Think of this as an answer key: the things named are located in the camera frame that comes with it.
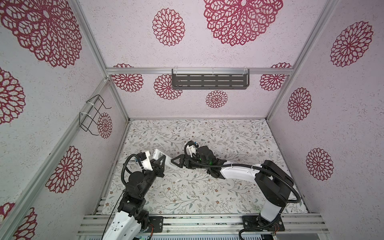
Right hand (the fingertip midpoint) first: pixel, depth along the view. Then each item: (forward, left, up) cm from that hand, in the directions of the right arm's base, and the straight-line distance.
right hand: (175, 159), depth 78 cm
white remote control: (-3, +7, +10) cm, 12 cm away
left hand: (-2, +5, +4) cm, 7 cm away
